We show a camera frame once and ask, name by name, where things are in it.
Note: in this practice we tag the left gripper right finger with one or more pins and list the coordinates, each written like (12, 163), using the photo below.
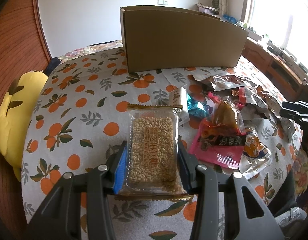
(246, 215)

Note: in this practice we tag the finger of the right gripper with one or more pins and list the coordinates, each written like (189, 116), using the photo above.
(297, 111)

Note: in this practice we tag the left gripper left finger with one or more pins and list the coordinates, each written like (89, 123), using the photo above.
(58, 216)

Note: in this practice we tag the puffed rice cake packet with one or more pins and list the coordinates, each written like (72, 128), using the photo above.
(149, 167)

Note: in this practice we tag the teal foil candy wrapper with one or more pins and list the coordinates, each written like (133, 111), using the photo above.
(199, 109)

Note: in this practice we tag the silver red snack bag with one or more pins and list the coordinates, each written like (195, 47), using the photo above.
(218, 83)

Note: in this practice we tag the wooden side cabinet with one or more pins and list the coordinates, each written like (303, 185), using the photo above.
(281, 75)

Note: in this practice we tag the silver snack bag orange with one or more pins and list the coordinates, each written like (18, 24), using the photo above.
(255, 157)

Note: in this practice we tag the pink snack packet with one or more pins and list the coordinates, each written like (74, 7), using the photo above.
(219, 145)

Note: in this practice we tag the brown chicken leg snack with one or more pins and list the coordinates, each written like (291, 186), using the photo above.
(224, 122)

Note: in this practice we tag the orange print bedsheet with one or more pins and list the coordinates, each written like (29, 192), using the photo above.
(80, 120)

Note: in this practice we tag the yellow plush pillow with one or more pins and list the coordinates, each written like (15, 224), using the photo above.
(15, 116)

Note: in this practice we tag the small beige wrapped snack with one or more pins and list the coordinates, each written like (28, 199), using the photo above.
(175, 97)

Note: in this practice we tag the clutter on cabinet top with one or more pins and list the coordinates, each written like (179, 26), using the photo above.
(275, 31)

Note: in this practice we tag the brown cardboard box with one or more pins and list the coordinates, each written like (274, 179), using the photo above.
(157, 37)

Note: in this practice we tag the wooden headboard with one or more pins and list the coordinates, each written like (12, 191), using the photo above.
(23, 46)

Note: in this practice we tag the white wall socket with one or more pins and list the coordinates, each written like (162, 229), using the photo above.
(162, 2)

